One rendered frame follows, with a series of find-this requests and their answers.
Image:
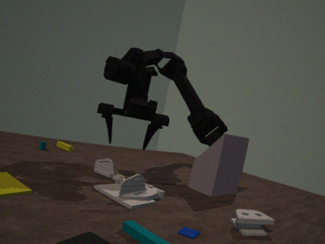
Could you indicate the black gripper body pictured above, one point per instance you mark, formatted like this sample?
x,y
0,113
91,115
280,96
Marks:
x,y
108,109

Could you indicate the teal rectangular bar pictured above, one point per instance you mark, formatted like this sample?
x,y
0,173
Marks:
x,y
141,234

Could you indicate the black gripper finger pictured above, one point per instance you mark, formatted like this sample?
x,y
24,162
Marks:
x,y
109,125
151,129

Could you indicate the blue flat rectangular block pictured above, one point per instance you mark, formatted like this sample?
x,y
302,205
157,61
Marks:
x,y
188,232

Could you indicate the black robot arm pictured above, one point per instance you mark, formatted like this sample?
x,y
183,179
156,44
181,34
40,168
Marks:
x,y
132,70

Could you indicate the yellow rectangular bar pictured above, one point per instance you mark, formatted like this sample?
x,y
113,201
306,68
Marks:
x,y
65,146

